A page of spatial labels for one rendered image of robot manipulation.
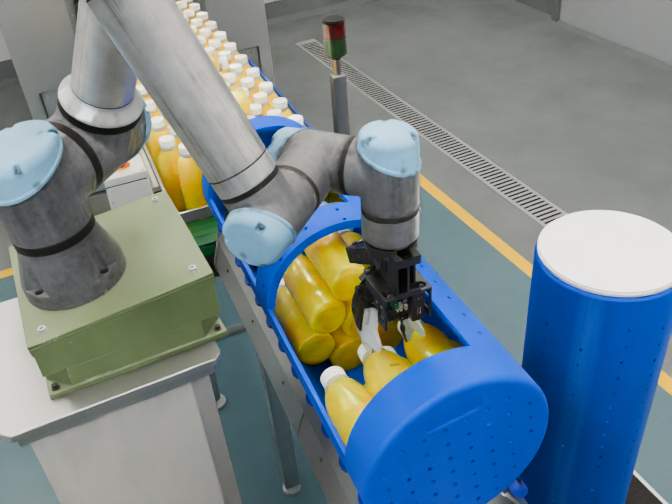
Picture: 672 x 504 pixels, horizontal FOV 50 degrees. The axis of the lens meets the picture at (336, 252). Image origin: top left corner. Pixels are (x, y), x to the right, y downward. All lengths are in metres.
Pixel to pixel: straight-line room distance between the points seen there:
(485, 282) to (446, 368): 2.11
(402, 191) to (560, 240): 0.68
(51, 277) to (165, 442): 0.33
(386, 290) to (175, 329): 0.33
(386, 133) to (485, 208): 2.64
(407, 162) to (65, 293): 0.52
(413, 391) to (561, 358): 0.65
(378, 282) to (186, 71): 0.39
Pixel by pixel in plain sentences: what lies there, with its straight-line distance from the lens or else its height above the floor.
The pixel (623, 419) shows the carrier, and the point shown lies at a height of 0.69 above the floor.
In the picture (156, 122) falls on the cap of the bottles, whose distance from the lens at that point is 1.96.
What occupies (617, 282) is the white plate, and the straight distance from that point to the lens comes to 1.41.
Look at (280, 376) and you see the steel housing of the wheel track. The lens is 1.43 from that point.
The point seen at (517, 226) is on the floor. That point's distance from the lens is 3.37.
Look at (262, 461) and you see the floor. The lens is 2.42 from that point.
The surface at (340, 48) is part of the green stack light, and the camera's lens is 2.04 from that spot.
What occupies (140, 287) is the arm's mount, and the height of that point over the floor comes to 1.27.
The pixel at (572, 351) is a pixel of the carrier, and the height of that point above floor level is 0.87.
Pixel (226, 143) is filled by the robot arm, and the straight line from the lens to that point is 0.77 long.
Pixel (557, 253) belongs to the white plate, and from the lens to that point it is 1.46.
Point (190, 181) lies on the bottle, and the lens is 1.82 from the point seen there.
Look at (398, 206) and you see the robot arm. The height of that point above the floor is 1.42.
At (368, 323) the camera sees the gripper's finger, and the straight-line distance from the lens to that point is 1.03.
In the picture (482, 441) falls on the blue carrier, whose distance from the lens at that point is 1.01.
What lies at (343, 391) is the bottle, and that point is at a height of 1.14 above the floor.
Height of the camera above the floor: 1.89
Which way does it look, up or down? 36 degrees down
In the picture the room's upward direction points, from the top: 5 degrees counter-clockwise
